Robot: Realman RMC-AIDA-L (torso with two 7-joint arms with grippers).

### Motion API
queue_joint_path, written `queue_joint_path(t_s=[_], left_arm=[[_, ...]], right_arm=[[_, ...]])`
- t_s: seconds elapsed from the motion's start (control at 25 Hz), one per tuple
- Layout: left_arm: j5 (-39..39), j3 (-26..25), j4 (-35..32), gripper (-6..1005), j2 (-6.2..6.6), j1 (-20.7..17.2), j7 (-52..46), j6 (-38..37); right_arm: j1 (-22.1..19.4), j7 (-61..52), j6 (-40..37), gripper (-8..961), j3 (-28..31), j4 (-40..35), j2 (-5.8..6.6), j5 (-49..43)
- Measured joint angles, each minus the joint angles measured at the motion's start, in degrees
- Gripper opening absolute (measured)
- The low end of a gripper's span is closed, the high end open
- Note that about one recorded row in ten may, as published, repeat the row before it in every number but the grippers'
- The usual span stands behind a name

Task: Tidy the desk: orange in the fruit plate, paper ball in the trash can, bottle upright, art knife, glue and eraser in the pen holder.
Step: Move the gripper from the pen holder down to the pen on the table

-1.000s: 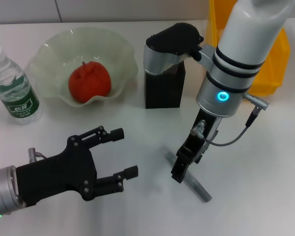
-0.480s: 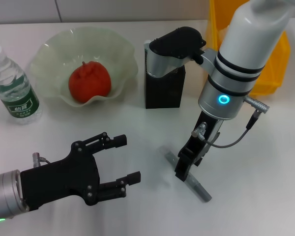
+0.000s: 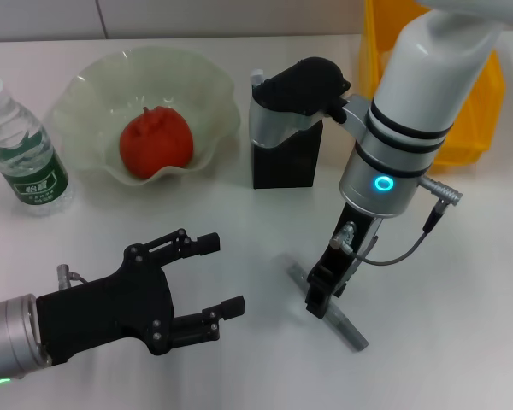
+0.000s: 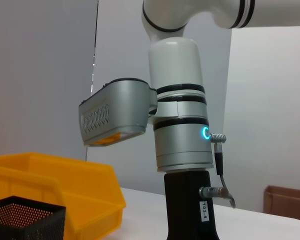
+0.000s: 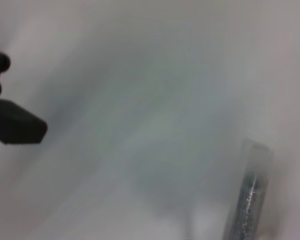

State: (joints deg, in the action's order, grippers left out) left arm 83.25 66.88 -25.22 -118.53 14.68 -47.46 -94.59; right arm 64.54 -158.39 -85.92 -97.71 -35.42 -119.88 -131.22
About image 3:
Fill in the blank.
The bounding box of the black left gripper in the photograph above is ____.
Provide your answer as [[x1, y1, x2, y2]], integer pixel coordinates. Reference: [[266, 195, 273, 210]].
[[35, 228, 246, 367]]

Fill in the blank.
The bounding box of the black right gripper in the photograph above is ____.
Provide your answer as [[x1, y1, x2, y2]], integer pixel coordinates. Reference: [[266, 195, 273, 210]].
[[304, 202, 385, 321]]

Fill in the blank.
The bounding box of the grey marker pen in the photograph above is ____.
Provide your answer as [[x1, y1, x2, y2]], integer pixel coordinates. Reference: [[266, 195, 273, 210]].
[[281, 254, 369, 352]]

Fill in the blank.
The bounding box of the clear bottle with green label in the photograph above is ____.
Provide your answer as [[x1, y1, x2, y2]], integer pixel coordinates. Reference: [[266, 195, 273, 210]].
[[0, 76, 69, 217]]

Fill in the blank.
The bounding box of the black mesh pen holder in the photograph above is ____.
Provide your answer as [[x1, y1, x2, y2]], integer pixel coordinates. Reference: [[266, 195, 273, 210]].
[[251, 77, 324, 190]]

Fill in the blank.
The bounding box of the wavy green glass fruit plate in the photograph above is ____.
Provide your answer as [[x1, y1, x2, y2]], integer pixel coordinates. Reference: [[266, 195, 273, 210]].
[[49, 45, 241, 188]]

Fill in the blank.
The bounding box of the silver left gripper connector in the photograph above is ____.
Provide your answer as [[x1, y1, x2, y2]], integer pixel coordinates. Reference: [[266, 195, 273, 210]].
[[56, 263, 90, 290]]

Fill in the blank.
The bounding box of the yellow plastic bin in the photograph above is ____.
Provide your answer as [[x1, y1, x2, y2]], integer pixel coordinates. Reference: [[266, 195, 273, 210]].
[[358, 0, 506, 173]]

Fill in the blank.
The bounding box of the grey right wrist cable plug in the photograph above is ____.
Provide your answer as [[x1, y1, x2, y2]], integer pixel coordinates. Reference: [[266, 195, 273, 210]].
[[328, 174, 465, 268]]

